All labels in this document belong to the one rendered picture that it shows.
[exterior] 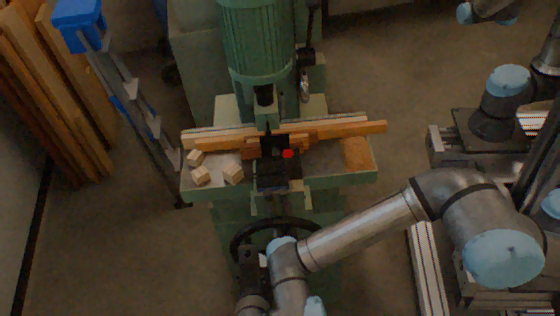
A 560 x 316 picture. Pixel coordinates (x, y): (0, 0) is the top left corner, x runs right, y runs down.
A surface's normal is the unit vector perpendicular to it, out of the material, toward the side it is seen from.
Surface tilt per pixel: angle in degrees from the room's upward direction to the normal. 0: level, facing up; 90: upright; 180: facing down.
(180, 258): 0
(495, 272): 86
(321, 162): 0
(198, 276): 0
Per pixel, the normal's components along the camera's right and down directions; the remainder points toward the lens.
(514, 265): 0.08, 0.67
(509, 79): -0.19, -0.65
